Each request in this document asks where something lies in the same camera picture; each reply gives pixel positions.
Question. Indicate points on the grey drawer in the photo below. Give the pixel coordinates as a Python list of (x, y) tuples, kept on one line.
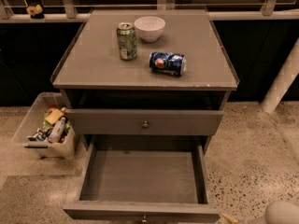
[(129, 121), (128, 176)]

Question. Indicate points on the yellow toy on ledge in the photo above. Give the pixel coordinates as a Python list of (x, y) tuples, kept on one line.
[(35, 12)]

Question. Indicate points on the brass middle drawer knob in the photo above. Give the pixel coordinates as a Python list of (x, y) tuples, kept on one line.
[(144, 220)]

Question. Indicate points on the clear plastic bottle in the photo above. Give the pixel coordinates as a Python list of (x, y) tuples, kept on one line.
[(57, 131)]

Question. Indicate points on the brass top drawer knob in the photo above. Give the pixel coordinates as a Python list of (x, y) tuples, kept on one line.
[(145, 125)]

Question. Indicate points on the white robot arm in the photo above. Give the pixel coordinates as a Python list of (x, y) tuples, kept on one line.
[(278, 212)]

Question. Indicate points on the clear plastic storage bin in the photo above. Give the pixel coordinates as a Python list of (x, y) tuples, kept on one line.
[(33, 122)]

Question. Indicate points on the white slanted post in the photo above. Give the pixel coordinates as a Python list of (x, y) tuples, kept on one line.
[(286, 76)]

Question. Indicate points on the green soda can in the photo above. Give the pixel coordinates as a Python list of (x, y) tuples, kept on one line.
[(126, 38)]

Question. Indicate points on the blue pepsi can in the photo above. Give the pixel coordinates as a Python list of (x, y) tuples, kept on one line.
[(171, 63)]

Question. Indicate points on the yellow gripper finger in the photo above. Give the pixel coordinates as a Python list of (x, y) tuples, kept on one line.
[(229, 219)]

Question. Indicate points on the white ceramic bowl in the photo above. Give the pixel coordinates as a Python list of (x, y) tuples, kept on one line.
[(149, 28)]

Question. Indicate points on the grey top drawer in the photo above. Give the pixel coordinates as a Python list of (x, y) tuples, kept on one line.
[(129, 121)]

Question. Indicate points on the brass drawer knob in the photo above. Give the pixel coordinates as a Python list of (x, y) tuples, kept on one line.
[(144, 220), (145, 125)]

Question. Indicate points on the yellow snack packet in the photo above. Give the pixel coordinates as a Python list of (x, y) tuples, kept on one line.
[(54, 116)]

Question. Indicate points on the grey wooden drawer cabinet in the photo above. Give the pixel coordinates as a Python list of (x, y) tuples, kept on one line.
[(92, 74)]

